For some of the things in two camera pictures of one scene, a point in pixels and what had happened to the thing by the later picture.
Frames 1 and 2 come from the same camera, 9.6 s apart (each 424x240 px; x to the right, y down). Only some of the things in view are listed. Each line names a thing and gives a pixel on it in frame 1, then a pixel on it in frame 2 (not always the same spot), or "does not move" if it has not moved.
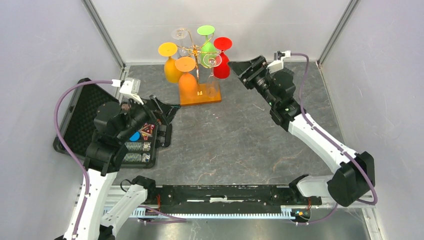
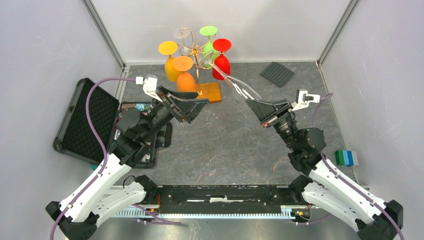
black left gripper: [152, 106] -> [191, 107]
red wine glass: [221, 70] does not move
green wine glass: [208, 53] does not move
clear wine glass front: [213, 85] -> [243, 90]
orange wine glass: [188, 87] does not move
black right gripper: [247, 78] -> [263, 108]
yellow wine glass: [172, 74] does not move
